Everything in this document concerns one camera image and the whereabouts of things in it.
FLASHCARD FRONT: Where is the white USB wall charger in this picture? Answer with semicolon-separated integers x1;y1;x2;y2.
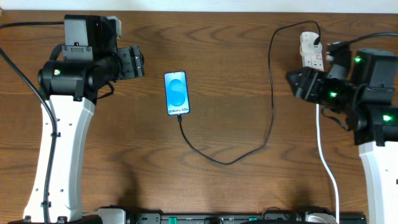
300;32;322;57

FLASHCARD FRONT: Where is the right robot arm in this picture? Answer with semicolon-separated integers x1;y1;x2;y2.
286;48;397;223

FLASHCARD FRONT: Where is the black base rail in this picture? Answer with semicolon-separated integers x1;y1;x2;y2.
93;206;368;224

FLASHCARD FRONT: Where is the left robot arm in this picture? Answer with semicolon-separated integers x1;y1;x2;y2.
21;15;144;223

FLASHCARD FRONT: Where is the black USB charging cable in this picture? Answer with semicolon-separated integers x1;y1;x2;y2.
177;20;322;166

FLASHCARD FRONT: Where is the blue Galaxy smartphone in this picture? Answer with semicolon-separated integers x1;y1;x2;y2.
164;71;190;116

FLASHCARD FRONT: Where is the white power strip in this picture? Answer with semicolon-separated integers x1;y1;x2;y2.
300;45;324;71

